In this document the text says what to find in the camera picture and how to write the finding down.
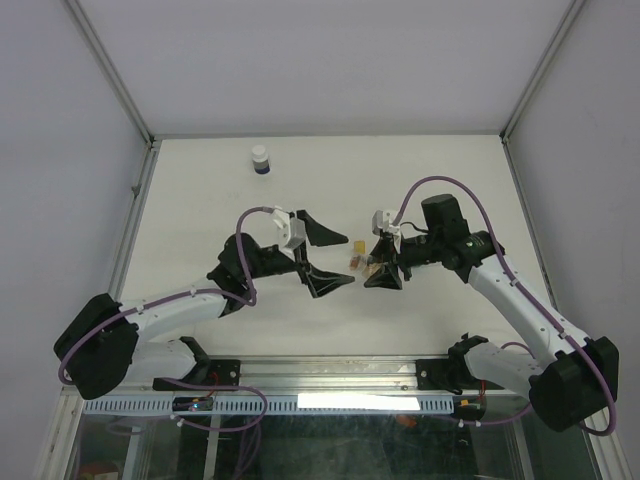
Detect white slotted cable duct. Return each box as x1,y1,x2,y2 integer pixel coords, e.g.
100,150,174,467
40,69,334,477
84,393,454,417

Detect white cap pill bottle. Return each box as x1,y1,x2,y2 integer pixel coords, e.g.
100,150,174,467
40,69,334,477
251,145,270,175

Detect black mount plate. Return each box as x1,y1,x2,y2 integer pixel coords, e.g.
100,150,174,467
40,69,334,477
414,357,503,395
152,358,241,391

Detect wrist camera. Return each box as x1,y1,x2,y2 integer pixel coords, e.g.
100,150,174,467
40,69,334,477
372,210,402,253
271,207,307,256

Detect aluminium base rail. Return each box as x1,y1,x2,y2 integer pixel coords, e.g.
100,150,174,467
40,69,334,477
60,352,601,398

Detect right black mount plate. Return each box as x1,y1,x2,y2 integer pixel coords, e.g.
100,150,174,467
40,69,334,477
414,357,503,395

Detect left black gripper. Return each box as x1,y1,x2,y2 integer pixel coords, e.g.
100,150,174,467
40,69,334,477
243,212,355,296

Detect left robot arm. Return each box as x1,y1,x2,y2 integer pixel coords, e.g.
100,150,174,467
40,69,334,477
53,206,354,400

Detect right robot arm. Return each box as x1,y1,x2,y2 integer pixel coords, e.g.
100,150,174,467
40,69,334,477
365,194,619,432

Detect left black mount plate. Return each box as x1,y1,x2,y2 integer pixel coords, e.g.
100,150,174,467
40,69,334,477
152,358,241,391

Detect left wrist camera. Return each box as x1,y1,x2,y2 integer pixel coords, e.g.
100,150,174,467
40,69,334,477
271,207,307,256

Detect clear orange pill bottle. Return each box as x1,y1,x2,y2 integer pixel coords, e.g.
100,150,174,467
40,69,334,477
349,254,381,279

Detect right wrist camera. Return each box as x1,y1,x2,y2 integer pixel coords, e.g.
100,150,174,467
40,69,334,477
372,210,402,253

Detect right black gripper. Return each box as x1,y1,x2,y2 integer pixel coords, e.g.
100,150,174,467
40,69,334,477
363,232,443,290

